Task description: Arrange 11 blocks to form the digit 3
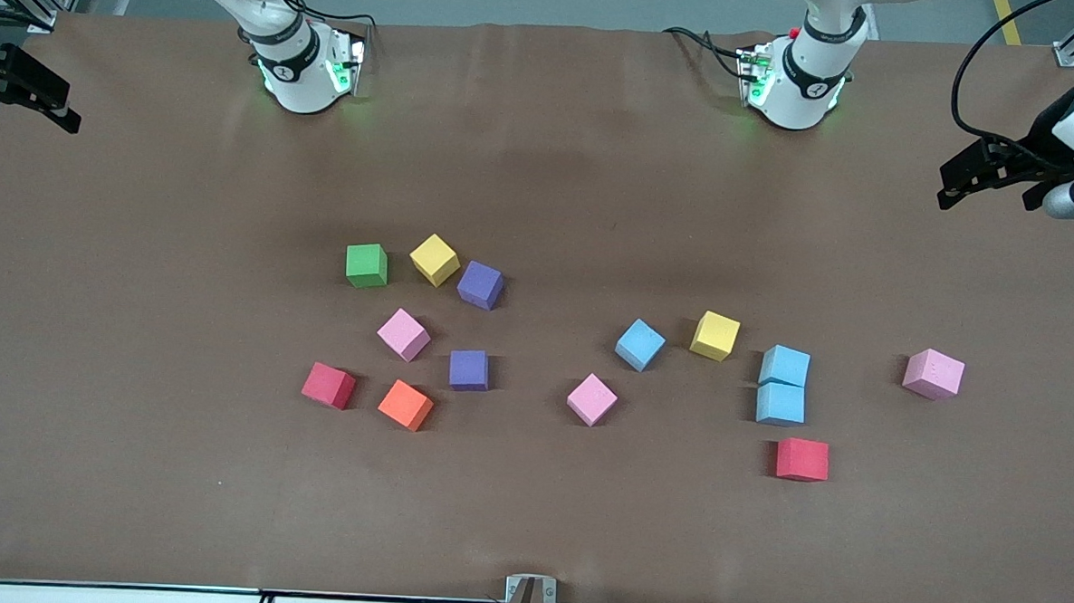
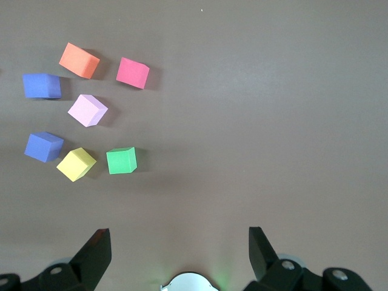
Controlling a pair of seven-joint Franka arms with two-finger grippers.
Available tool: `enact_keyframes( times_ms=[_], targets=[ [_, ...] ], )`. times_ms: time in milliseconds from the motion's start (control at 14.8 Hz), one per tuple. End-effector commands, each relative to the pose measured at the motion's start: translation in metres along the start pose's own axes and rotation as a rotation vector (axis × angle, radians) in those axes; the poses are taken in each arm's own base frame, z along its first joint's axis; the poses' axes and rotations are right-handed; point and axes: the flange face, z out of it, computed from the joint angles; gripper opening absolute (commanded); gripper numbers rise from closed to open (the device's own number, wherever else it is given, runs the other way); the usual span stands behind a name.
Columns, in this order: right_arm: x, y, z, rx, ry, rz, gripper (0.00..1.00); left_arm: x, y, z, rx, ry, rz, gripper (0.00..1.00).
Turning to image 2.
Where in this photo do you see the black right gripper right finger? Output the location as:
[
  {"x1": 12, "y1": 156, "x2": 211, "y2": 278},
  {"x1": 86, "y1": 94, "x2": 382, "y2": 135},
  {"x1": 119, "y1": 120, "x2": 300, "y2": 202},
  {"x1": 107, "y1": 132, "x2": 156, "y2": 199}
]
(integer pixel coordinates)
[{"x1": 244, "y1": 226, "x2": 378, "y2": 291}]

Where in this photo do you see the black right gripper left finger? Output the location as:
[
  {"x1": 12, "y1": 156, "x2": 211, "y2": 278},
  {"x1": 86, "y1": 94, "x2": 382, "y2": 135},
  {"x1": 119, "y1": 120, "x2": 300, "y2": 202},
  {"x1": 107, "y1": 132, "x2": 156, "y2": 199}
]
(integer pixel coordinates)
[{"x1": 0, "y1": 227, "x2": 112, "y2": 291}]

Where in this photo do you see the yellow foam cube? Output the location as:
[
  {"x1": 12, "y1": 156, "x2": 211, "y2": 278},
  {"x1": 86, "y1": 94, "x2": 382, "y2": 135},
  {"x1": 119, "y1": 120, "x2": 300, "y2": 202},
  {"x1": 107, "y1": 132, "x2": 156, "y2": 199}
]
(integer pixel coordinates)
[{"x1": 56, "y1": 147, "x2": 98, "y2": 183}]

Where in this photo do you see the purple foam cube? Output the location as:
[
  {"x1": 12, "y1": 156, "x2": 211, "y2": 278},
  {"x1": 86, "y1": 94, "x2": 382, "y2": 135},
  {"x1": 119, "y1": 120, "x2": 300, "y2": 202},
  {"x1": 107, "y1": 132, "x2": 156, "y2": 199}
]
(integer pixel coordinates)
[
  {"x1": 24, "y1": 131, "x2": 65, "y2": 164},
  {"x1": 22, "y1": 73, "x2": 62, "y2": 100}
]

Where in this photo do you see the green foam cube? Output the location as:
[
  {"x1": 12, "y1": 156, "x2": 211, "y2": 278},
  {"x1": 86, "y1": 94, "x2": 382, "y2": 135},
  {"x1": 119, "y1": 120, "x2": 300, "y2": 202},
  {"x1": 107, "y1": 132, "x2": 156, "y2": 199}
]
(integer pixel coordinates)
[{"x1": 105, "y1": 147, "x2": 138, "y2": 175}]

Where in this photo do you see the brown table mat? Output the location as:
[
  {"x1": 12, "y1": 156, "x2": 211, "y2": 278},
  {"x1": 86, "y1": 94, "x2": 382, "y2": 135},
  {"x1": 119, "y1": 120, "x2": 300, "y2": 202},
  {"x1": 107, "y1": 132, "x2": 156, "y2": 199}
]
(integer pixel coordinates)
[{"x1": 0, "y1": 0, "x2": 388, "y2": 291}]

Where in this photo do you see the pink foam cube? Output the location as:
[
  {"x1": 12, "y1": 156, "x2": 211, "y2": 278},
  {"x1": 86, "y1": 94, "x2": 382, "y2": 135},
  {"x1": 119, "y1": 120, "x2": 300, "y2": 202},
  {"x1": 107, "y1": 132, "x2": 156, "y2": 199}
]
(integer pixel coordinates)
[{"x1": 67, "y1": 93, "x2": 109, "y2": 128}]

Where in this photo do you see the crimson foam cube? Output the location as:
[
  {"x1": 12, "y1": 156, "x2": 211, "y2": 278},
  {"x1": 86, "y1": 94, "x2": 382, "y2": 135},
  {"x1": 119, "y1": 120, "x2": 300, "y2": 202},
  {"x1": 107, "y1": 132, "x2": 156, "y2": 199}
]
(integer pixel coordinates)
[{"x1": 116, "y1": 56, "x2": 150, "y2": 90}]

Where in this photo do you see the orange foam cube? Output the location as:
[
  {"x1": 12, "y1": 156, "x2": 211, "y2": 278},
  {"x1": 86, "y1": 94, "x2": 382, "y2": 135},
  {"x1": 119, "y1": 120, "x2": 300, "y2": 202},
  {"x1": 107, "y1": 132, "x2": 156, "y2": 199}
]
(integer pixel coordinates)
[{"x1": 58, "y1": 42, "x2": 101, "y2": 80}]

